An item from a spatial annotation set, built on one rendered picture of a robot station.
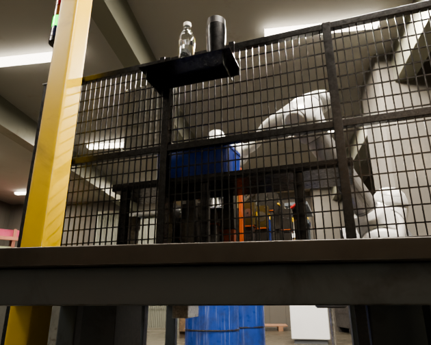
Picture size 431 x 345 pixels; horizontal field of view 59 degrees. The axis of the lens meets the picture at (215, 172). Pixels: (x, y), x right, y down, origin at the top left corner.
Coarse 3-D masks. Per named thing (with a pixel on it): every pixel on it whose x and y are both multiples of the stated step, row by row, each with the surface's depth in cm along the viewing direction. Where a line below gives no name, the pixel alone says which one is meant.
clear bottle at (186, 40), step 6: (186, 24) 147; (186, 30) 145; (180, 36) 145; (186, 36) 144; (192, 36) 145; (180, 42) 144; (186, 42) 143; (192, 42) 144; (180, 48) 143; (186, 48) 142; (192, 48) 143; (180, 54) 142; (186, 54) 141; (192, 54) 142
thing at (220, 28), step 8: (216, 16) 141; (208, 24) 142; (216, 24) 140; (224, 24) 143; (208, 32) 140; (216, 32) 139; (224, 32) 141; (208, 40) 140; (216, 40) 138; (224, 40) 140; (208, 48) 139; (216, 48) 137
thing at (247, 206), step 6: (246, 204) 183; (252, 204) 182; (246, 210) 182; (252, 210) 181; (246, 216) 181; (246, 222) 180; (252, 222) 179; (246, 228) 180; (252, 228) 179; (246, 234) 179; (252, 234) 178; (246, 240) 178
